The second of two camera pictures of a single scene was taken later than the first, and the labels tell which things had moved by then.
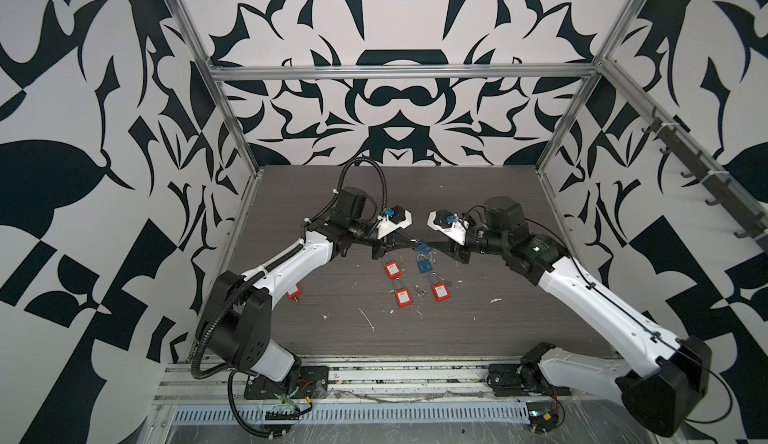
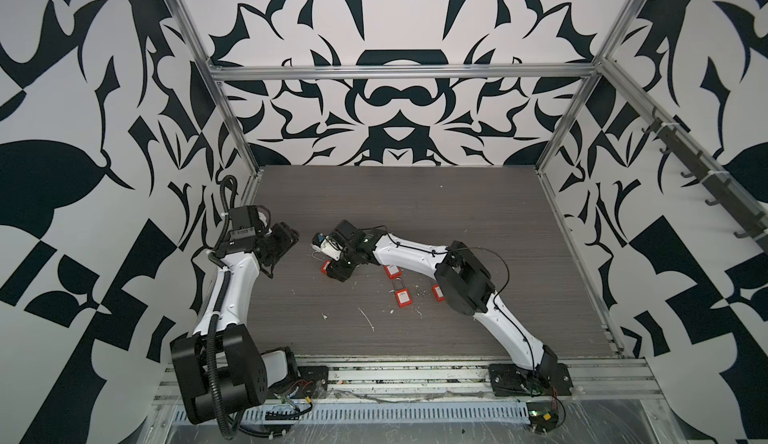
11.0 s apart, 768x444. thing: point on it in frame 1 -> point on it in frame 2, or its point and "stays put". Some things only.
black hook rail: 720,187 stays put
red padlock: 391,267 stays put
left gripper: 387,243 -> 286,235
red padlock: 403,296 stays put
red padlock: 441,291 stays put
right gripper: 458,251 -> 334,271
